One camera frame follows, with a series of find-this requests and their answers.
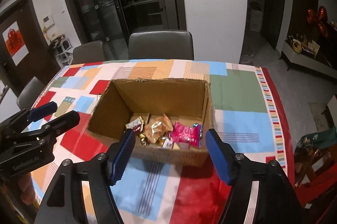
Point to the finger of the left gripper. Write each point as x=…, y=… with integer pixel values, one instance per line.
x=55, y=127
x=23, y=118

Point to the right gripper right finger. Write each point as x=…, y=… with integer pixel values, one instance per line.
x=260, y=190

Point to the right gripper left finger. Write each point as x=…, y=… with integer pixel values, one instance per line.
x=63, y=201

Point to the red foil candy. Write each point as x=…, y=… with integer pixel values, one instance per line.
x=136, y=125

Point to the gold snack packet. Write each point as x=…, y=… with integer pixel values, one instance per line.
x=157, y=128

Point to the pink snack packet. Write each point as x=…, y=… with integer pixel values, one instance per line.
x=190, y=135

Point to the clear white pastry packet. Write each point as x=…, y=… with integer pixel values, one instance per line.
x=170, y=144

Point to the person's left hand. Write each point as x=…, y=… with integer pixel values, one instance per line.
x=26, y=186

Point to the grey chair at left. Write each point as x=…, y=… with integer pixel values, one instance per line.
x=30, y=93

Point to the red wooden chair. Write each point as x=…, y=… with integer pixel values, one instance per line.
x=315, y=165

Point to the grey chair near door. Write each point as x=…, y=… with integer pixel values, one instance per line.
x=89, y=53

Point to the white shoe rack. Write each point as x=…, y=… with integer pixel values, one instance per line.
x=61, y=49

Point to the red fu character poster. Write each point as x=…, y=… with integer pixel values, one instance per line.
x=15, y=43

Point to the colourful patchwork tablecloth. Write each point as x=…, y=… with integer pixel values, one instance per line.
x=248, y=115

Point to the brown cardboard box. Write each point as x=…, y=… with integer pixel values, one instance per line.
x=186, y=101

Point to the grey chair behind box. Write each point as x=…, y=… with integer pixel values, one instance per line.
x=164, y=45

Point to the white low cabinet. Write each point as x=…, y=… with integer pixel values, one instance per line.
x=295, y=60

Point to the red balloon decoration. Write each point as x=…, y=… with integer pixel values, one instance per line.
x=319, y=19

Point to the white wall intercom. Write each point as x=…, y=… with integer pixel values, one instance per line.
x=48, y=21

